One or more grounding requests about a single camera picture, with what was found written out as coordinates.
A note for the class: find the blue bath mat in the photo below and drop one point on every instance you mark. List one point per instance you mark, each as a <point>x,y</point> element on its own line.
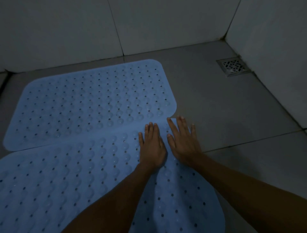
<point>72,180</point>
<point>84,103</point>

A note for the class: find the person's left hand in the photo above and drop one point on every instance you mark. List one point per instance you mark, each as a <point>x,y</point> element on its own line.
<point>152,151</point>

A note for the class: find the person's right forearm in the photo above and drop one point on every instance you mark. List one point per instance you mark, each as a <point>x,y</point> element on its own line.
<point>251,192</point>

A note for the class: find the square metal floor drain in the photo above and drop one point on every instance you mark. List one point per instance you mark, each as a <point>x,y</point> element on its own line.
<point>233,66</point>

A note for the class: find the person's right hand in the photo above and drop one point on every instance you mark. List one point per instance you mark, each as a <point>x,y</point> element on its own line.
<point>185,146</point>

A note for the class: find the person's left forearm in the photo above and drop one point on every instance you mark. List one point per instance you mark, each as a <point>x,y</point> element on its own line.
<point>115,204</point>

